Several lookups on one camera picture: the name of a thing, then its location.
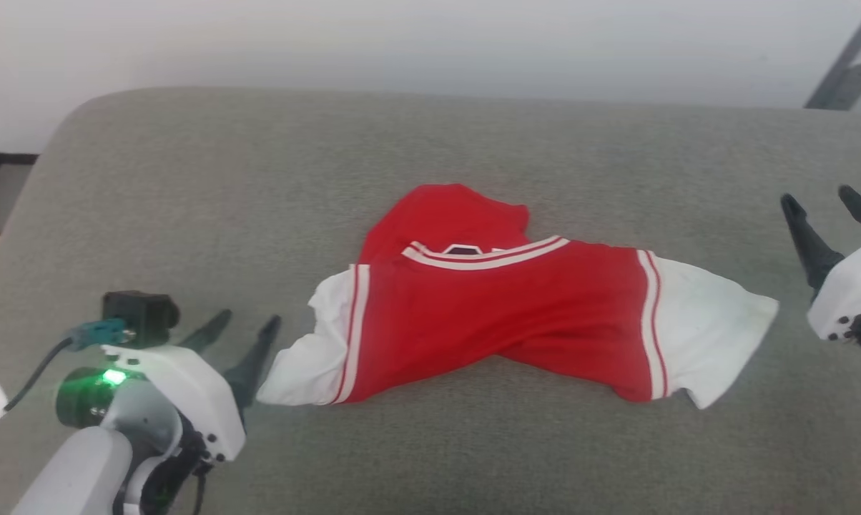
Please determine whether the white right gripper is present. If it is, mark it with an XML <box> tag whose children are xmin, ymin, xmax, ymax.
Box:
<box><xmin>781</xmin><ymin>185</ymin><xmax>861</xmax><ymax>341</ymax></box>

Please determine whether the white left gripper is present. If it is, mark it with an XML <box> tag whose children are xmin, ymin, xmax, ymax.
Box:
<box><xmin>102</xmin><ymin>309</ymin><xmax>282</xmax><ymax>464</ymax></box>

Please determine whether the red and white shirt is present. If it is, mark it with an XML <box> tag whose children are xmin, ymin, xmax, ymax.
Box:
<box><xmin>257</xmin><ymin>183</ymin><xmax>780</xmax><ymax>410</ymax></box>

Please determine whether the grey metal slanted pole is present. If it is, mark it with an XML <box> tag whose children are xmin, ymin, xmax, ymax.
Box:
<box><xmin>805</xmin><ymin>0</ymin><xmax>861</xmax><ymax>109</ymax></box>

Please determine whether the grey-green fabric sofa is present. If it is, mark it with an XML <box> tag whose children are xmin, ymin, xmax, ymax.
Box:
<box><xmin>0</xmin><ymin>86</ymin><xmax>861</xmax><ymax>515</ymax></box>

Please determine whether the teal-plug black camera cable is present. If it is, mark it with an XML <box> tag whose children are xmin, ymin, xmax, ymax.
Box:
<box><xmin>0</xmin><ymin>318</ymin><xmax>127</xmax><ymax>441</ymax></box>

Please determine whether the grey metal pole bracket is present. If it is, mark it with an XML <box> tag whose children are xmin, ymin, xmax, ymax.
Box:
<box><xmin>827</xmin><ymin>62</ymin><xmax>861</xmax><ymax>112</ymax></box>

